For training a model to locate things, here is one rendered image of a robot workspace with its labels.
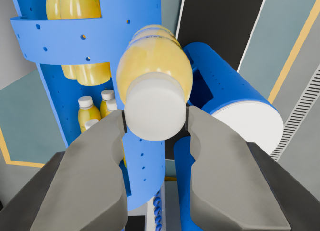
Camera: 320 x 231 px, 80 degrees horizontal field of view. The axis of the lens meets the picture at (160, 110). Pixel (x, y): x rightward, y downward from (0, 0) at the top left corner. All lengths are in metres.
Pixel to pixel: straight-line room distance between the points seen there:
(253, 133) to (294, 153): 1.87
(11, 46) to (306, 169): 2.79
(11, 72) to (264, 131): 0.80
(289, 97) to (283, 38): 0.55
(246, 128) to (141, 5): 0.49
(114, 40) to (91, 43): 0.03
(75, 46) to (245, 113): 0.50
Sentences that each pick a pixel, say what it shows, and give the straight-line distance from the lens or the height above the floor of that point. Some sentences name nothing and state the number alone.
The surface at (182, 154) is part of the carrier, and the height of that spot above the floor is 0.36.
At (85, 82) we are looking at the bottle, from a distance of 0.41.
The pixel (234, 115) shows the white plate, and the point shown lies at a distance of 0.63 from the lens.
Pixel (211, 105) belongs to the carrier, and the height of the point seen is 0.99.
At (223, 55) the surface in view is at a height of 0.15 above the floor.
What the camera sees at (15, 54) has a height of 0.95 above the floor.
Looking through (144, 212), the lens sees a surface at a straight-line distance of 1.06.
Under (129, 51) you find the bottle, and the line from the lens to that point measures 0.16.
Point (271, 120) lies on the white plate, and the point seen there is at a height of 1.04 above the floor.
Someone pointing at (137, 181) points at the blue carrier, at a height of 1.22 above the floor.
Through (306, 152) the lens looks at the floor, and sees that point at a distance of 2.62.
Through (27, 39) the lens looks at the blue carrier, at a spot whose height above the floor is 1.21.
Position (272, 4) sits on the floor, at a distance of 1.73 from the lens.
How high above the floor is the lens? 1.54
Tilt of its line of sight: 60 degrees down
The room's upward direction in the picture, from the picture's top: 179 degrees clockwise
